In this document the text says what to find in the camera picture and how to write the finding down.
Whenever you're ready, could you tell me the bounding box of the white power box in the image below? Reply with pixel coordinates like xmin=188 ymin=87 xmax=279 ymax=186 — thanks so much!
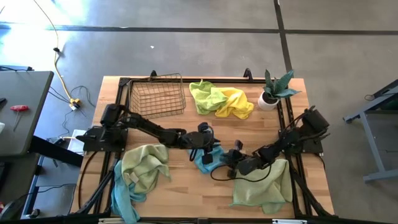
xmin=67 ymin=129 xmax=86 ymax=156

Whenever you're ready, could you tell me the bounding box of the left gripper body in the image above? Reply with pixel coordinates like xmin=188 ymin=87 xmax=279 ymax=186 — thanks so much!
xmin=185 ymin=121 xmax=222 ymax=166

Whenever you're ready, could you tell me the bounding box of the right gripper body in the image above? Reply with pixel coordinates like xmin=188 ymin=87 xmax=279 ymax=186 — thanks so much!
xmin=219 ymin=139 xmax=249 ymax=180

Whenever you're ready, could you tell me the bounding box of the blue microfiber towel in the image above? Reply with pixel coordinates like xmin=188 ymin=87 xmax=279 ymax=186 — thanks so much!
xmin=187 ymin=144 xmax=229 ymax=174

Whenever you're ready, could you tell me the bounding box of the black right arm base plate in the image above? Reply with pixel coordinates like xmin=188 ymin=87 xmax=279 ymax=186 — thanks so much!
xmin=279 ymin=129 xmax=324 ymax=156

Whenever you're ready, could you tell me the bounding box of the red-handled tool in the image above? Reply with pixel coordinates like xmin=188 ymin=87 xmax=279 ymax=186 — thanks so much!
xmin=9 ymin=105 xmax=30 ymax=132

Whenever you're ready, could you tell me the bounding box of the teal microfiber towel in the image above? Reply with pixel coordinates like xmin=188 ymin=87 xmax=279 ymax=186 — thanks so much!
xmin=110 ymin=160 xmax=147 ymax=224

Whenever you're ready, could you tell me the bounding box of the lime green microfiber towel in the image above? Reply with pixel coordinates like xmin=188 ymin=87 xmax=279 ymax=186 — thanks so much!
xmin=188 ymin=79 xmax=229 ymax=116

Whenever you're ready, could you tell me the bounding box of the black wire basket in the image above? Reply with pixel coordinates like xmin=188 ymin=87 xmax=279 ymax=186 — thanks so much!
xmin=127 ymin=72 xmax=187 ymax=121

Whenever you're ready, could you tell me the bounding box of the black floor beam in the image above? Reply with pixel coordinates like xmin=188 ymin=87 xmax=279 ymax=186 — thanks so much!
xmin=29 ymin=136 xmax=85 ymax=168

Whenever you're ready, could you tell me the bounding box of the grey metal table frame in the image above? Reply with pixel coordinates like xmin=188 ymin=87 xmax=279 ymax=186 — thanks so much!
xmin=343 ymin=79 xmax=398 ymax=183

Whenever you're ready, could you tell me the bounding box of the snake plant in white pot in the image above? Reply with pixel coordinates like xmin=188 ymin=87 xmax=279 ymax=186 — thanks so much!
xmin=257 ymin=68 xmax=302 ymax=111

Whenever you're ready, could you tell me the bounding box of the black aluminium table frame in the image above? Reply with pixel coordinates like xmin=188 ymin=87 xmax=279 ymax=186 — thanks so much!
xmin=70 ymin=67 xmax=336 ymax=224

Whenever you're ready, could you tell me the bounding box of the grey side table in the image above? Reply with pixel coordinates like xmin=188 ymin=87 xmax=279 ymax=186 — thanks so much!
xmin=0 ymin=70 xmax=55 ymax=156

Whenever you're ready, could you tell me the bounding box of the pale green microfiber towel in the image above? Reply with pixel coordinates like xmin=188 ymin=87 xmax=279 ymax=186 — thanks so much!
xmin=120 ymin=143 xmax=172 ymax=195
xmin=229 ymin=158 xmax=294 ymax=215

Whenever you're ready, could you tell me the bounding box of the yellow microfiber towel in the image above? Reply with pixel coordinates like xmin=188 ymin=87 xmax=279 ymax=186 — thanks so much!
xmin=214 ymin=86 xmax=255 ymax=120

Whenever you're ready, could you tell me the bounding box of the yellow floor cable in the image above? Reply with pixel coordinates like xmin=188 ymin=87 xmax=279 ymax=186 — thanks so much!
xmin=32 ymin=0 xmax=81 ymax=112

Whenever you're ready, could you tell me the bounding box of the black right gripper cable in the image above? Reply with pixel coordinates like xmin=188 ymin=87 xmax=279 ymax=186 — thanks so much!
xmin=210 ymin=164 xmax=273 ymax=183

